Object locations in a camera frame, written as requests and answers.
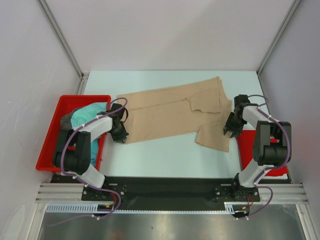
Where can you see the left aluminium corner post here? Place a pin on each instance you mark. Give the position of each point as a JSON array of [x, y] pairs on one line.
[[48, 14]]

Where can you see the red plastic bin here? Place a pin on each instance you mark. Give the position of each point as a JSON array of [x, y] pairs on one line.
[[66, 104]]

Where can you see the right aluminium corner post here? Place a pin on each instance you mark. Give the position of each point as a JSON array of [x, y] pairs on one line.
[[293, 9]]

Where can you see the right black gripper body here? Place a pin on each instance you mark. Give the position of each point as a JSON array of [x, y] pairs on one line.
[[234, 124]]

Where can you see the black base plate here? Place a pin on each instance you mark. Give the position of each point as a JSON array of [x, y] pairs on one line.
[[155, 191]]

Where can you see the folded red t shirt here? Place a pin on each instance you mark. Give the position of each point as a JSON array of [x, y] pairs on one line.
[[245, 144]]

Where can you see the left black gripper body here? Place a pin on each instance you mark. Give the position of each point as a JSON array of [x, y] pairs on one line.
[[119, 134]]

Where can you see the beige t shirt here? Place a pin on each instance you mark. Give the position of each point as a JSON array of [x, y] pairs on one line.
[[201, 107]]

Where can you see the aluminium corner post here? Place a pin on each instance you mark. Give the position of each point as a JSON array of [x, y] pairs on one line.
[[293, 9], [48, 14]]

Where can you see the grey t shirt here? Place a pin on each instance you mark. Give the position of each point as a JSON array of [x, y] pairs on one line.
[[65, 121]]

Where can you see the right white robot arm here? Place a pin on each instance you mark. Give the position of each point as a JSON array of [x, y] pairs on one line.
[[271, 146]]

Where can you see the teal t shirt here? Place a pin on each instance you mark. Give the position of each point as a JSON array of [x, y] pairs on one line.
[[83, 115]]

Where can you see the white slotted cable duct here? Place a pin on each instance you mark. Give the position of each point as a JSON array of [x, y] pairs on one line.
[[218, 208]]

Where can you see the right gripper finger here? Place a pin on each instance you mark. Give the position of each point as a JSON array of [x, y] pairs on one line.
[[235, 134], [225, 131]]

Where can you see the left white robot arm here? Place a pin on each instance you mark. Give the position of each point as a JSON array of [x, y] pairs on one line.
[[76, 150]]

